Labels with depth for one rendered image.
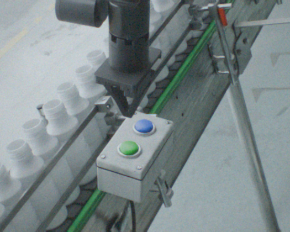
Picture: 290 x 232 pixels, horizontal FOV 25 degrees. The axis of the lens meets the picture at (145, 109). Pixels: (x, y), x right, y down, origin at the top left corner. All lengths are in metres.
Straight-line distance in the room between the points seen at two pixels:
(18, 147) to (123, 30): 0.32
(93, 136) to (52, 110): 0.12
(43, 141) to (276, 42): 2.75
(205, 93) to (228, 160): 1.32
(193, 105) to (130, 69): 0.63
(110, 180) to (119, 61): 0.23
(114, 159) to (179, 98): 0.46
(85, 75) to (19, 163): 0.24
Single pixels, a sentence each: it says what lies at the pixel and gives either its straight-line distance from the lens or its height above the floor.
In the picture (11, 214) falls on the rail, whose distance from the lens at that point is 1.04.
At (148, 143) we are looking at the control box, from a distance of 1.08.
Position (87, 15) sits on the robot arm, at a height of 1.36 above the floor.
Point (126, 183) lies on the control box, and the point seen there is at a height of 1.08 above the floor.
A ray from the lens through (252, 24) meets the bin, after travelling 1.79.
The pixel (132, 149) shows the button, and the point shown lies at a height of 1.12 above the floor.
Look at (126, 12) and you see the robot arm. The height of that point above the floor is 1.36.
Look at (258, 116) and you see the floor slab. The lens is 3.15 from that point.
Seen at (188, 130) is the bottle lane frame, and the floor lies 0.87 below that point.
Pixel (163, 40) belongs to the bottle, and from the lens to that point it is 1.50.
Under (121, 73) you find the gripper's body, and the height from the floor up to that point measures 1.27.
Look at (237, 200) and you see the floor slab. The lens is 2.69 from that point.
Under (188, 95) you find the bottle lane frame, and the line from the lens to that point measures 1.52.
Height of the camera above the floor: 1.66
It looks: 28 degrees down
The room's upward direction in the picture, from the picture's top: 20 degrees counter-clockwise
